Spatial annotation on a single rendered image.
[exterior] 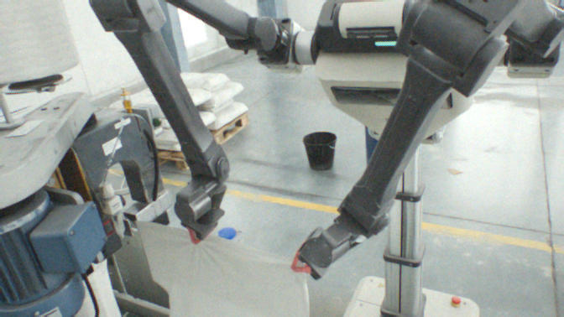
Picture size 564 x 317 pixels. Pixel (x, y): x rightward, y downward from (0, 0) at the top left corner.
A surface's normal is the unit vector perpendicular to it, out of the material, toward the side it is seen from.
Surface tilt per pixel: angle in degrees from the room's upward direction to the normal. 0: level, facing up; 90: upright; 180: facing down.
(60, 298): 91
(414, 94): 99
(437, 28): 76
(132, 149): 90
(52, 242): 90
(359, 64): 40
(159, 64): 93
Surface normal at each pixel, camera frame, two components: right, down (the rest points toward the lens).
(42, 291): 0.68, 0.25
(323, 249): -0.63, 0.21
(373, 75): -0.37, -0.41
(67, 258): -0.05, 0.44
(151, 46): 0.88, 0.27
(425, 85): -0.73, 0.49
